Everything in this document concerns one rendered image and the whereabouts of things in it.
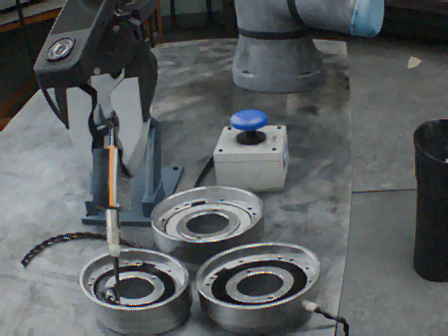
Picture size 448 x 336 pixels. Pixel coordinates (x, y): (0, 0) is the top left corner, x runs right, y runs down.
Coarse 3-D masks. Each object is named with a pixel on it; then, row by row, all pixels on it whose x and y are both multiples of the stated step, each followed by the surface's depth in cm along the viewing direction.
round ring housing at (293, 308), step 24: (216, 264) 64; (312, 264) 62; (240, 288) 62; (264, 288) 64; (288, 288) 60; (312, 288) 58; (216, 312) 58; (240, 312) 56; (264, 312) 56; (288, 312) 57
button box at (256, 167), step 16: (224, 128) 87; (272, 128) 86; (224, 144) 83; (240, 144) 83; (256, 144) 82; (272, 144) 82; (224, 160) 81; (240, 160) 81; (256, 160) 81; (272, 160) 81; (288, 160) 87; (224, 176) 82; (240, 176) 82; (256, 176) 82; (272, 176) 81
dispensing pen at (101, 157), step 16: (112, 112) 61; (112, 128) 60; (112, 144) 60; (96, 160) 59; (96, 176) 58; (96, 192) 58; (112, 208) 59; (112, 224) 59; (112, 240) 59; (112, 256) 59
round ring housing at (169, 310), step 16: (128, 256) 66; (144, 256) 66; (160, 256) 65; (96, 272) 64; (128, 272) 64; (176, 272) 64; (128, 288) 64; (144, 288) 64; (160, 288) 62; (96, 304) 58; (160, 304) 57; (176, 304) 59; (112, 320) 58; (128, 320) 57; (144, 320) 57; (160, 320) 58; (176, 320) 60
